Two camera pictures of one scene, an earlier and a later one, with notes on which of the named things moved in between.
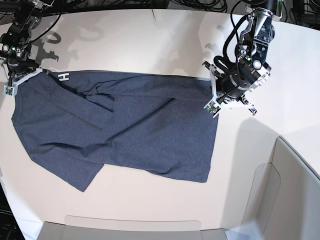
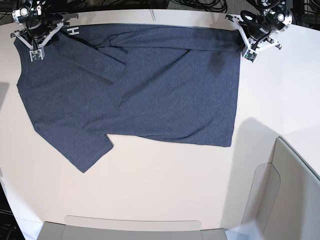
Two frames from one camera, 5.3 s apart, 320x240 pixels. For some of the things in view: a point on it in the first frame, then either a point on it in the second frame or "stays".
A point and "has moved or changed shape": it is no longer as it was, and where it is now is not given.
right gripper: [240, 101] to [272, 42]
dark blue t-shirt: [76, 122] has moved or changed shape
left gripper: [22, 69] to [31, 47]
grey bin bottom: [101, 228] stays
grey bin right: [283, 198] stays
